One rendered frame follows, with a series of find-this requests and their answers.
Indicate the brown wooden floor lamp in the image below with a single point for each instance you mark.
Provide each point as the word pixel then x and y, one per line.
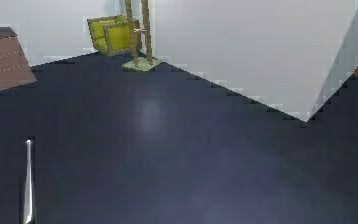
pixel 146 31

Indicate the yellow-green armchair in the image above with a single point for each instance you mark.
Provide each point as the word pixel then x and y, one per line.
pixel 117 36

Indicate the brown chest of drawers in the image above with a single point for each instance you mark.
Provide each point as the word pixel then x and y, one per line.
pixel 5 61

